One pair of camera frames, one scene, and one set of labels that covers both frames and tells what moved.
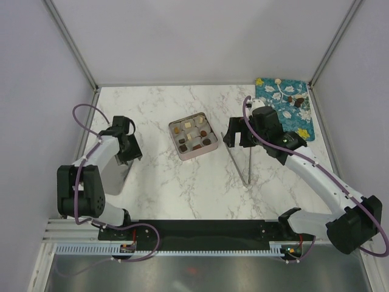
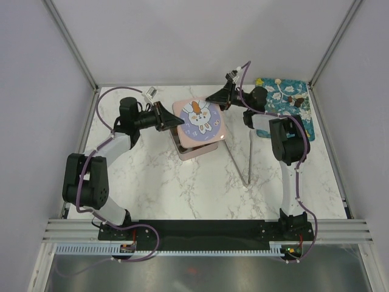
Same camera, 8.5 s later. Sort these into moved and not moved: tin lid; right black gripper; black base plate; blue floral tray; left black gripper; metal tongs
Moved: right black gripper; tin lid; left black gripper
Not moved: metal tongs; blue floral tray; black base plate
